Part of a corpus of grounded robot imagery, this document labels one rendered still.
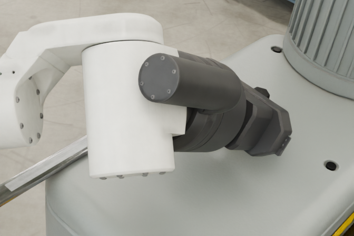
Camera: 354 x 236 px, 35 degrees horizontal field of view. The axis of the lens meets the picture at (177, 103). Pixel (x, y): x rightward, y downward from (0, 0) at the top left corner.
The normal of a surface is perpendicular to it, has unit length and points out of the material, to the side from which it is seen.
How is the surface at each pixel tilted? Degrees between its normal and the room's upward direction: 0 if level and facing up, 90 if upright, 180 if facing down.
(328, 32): 90
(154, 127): 47
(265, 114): 68
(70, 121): 0
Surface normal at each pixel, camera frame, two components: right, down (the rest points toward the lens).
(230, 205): 0.13, -0.78
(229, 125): 0.73, 0.44
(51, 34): -0.11, -0.14
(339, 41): -0.63, 0.41
